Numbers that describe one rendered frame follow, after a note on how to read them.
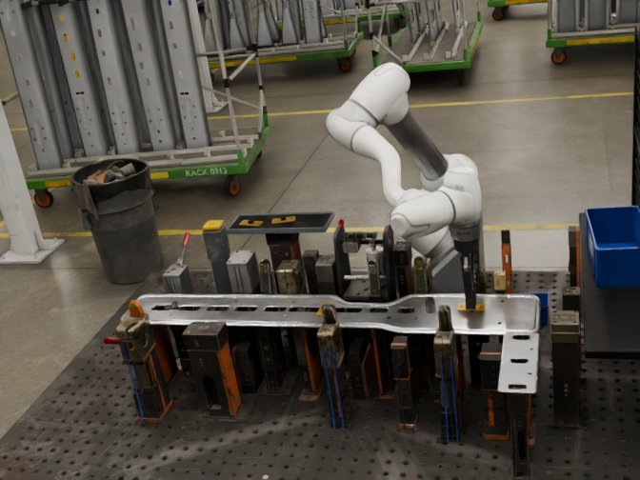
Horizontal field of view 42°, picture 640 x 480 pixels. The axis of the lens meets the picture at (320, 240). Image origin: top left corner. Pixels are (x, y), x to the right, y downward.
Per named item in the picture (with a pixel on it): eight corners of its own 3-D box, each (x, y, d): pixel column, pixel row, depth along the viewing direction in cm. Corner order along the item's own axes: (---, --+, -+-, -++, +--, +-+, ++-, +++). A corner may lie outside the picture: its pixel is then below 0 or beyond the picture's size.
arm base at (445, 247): (430, 259, 341) (419, 250, 341) (466, 225, 329) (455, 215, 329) (420, 281, 325) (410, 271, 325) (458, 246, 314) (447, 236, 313)
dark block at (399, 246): (404, 358, 292) (392, 250, 274) (408, 347, 298) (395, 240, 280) (418, 358, 290) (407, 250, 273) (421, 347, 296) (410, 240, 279)
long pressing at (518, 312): (112, 329, 280) (111, 324, 279) (142, 295, 299) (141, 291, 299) (539, 336, 240) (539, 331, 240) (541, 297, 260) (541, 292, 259)
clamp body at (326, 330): (324, 431, 261) (308, 336, 247) (332, 407, 272) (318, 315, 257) (352, 432, 258) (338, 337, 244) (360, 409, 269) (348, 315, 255)
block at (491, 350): (478, 441, 247) (472, 361, 235) (482, 417, 256) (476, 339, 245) (511, 443, 244) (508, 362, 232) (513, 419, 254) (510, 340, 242)
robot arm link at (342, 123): (342, 141, 269) (369, 109, 269) (310, 121, 281) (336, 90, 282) (362, 163, 278) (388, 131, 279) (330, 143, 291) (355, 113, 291)
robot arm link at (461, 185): (465, 208, 250) (431, 222, 244) (461, 158, 243) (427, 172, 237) (490, 216, 241) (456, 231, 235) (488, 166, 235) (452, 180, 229)
